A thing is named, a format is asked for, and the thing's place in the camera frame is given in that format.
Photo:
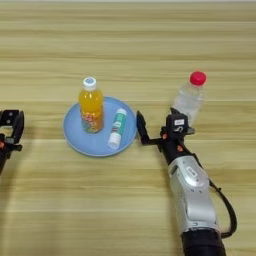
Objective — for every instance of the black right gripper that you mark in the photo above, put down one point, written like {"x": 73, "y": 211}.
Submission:
{"x": 176, "y": 150}

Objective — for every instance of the clear bottle red cap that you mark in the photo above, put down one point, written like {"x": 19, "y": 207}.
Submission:
{"x": 188, "y": 100}

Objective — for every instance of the white green glue stick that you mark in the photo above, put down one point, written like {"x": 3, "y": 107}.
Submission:
{"x": 117, "y": 128}

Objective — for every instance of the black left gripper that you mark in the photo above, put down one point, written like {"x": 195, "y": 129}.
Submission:
{"x": 3, "y": 155}

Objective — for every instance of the orange juice bottle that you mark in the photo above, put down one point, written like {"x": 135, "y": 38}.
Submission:
{"x": 90, "y": 106}

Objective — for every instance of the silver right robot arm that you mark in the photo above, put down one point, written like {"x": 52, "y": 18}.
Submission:
{"x": 195, "y": 196}

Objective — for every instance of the black labelled box, right gripper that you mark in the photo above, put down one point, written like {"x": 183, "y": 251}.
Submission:
{"x": 177, "y": 126}

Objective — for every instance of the blue round plate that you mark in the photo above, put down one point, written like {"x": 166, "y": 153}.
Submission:
{"x": 95, "y": 143}

